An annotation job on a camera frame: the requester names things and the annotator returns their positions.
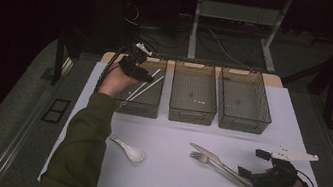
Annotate bundle of black floor cables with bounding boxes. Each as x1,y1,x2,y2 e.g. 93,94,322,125
117,0,196,60

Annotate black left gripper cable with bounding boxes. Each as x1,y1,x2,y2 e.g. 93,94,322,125
93,42,129,97

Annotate white ceramic spoon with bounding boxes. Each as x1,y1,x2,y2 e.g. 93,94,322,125
106,133,149,165

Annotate white floor cable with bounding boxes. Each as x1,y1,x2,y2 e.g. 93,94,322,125
204,29,252,69

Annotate white table sheet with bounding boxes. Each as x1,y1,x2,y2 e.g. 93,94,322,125
37,51,333,187

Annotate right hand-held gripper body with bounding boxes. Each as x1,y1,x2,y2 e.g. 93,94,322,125
250,140,320,187

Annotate smoky clear plastic bin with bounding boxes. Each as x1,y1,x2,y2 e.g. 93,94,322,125
165,58,224,128
109,50,169,121
212,64,280,137

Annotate metal table knife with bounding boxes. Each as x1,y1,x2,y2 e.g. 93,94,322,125
184,142,259,187

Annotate metal fork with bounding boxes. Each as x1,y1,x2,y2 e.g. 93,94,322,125
185,150,253,187

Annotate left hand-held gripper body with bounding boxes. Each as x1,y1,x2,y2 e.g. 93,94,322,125
116,40,154,81

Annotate white metal desk frame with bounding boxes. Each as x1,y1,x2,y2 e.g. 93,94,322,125
185,0,293,75

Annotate person's left hand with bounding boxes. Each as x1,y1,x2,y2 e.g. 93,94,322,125
98,61,144,101

